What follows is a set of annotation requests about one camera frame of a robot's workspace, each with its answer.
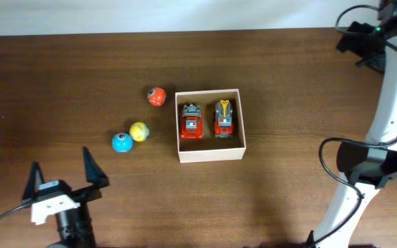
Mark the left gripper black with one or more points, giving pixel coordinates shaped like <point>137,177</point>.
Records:
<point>95,173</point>

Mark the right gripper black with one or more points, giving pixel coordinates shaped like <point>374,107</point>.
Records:
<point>355,40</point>

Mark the yellow toy ball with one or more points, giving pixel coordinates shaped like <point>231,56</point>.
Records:
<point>139,131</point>

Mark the red fire truck grey top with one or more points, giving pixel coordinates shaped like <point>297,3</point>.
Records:
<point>191,122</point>

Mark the red fire truck yellow nozzle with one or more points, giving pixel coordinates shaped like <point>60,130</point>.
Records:
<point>223,121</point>

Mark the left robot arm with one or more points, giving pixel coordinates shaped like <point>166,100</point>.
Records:
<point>75,230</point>

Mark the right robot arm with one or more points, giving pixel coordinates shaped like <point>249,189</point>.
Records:
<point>364,167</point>

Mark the cardboard box container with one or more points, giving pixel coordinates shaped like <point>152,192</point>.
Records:
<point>210,148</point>

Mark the blue toy ball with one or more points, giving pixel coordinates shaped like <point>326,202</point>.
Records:
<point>122,142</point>

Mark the orange toy ball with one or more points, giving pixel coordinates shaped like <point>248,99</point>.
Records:
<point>157,96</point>

